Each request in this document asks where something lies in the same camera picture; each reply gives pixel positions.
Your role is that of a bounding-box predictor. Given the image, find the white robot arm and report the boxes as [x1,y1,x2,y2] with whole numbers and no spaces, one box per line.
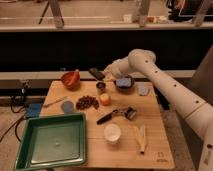
[89,49,213,171]

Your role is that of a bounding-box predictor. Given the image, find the blue box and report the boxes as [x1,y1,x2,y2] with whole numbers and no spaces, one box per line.
[25,103,42,119]

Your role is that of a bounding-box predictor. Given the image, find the grey cloth piece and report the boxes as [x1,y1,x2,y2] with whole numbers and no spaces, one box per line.
[137,82,149,96]

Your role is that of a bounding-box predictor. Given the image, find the small metal cup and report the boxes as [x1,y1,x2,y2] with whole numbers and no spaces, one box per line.
[96,82,106,94]

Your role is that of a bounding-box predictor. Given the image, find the red bowl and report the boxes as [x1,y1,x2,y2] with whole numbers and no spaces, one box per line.
[61,69,80,90]

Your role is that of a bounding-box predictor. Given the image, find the dark bowl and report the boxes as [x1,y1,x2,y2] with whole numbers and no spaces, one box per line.
[114,76,135,92]

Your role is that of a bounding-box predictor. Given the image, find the green plastic tray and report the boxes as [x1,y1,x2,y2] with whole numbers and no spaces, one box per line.
[14,113,87,171]

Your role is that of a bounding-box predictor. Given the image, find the wooden stick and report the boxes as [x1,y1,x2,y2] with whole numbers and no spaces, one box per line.
[43,96,67,108]

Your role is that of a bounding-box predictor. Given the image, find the orange apple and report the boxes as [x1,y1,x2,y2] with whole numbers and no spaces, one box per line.
[99,93,111,106]

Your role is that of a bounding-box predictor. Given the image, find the white plastic cup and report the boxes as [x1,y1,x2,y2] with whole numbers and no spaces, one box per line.
[104,124,121,144]

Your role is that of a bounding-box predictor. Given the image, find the grey round disc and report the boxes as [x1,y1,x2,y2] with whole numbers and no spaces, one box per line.
[61,101,74,114]

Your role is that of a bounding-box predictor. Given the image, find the black cable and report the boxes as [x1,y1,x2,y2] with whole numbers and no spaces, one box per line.
[0,82,31,143]

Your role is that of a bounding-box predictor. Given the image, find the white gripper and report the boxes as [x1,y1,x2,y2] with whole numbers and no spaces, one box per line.
[89,65,116,81]

